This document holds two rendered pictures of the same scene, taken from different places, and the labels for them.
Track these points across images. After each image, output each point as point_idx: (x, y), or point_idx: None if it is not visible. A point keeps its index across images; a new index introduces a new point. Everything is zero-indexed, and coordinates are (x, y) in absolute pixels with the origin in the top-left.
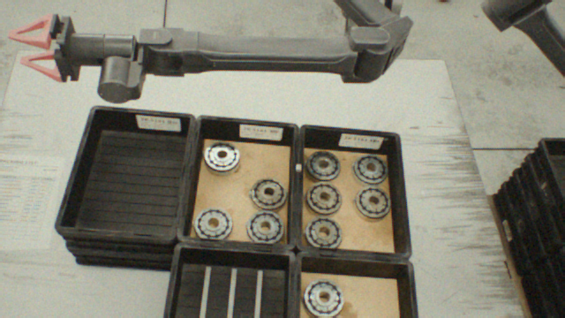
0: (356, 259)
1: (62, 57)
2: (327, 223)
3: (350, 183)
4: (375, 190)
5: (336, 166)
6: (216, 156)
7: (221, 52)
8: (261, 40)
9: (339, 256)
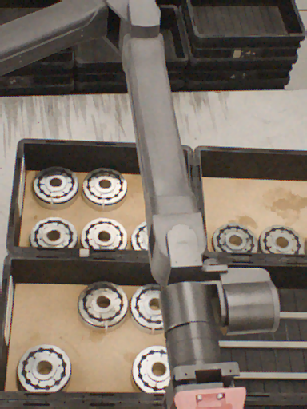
0: (202, 196)
1: (233, 385)
2: (141, 235)
3: (72, 212)
4: (88, 182)
5: (55, 221)
6: (49, 375)
7: (184, 171)
8: (150, 127)
9: (201, 212)
